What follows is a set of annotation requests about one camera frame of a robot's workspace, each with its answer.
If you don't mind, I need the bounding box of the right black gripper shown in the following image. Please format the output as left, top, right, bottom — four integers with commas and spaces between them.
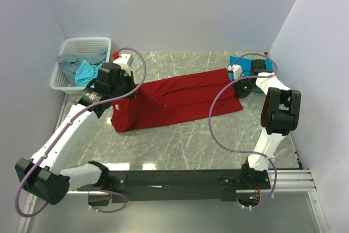
231, 75, 258, 99

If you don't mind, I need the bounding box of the red t shirt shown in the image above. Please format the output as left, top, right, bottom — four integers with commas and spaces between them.
111, 69, 243, 133

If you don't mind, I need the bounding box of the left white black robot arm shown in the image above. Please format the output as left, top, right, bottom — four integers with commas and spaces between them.
15, 62, 136, 205

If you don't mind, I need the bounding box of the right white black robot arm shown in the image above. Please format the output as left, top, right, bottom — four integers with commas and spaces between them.
231, 59, 301, 189

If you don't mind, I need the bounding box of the folded teal t shirt stack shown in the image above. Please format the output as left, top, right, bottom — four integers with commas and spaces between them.
228, 55, 273, 94

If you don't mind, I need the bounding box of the light blue t shirt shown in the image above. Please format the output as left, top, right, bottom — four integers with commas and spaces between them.
75, 60, 102, 87

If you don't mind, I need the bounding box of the grey blue t shirt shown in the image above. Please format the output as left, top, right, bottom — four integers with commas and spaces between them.
58, 47, 108, 86

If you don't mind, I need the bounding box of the white plastic laundry basket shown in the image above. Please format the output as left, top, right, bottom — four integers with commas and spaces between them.
50, 37, 111, 94

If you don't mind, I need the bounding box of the black base crossbar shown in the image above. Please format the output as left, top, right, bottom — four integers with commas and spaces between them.
76, 169, 272, 208

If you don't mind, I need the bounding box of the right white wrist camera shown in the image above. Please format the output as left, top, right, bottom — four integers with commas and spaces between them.
227, 64, 243, 81

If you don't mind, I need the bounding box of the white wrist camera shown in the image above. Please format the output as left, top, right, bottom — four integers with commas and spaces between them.
227, 64, 243, 81
112, 51, 134, 75

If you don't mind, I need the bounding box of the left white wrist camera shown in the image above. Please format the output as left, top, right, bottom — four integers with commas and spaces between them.
112, 51, 134, 75

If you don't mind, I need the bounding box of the aluminium rail frame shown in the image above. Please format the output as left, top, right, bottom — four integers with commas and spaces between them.
15, 95, 330, 232

